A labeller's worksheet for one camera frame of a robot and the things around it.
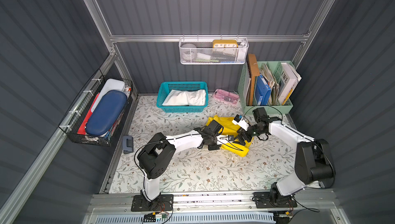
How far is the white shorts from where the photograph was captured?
1069 millimetres

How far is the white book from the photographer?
0.96m

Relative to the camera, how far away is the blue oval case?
0.65 metres
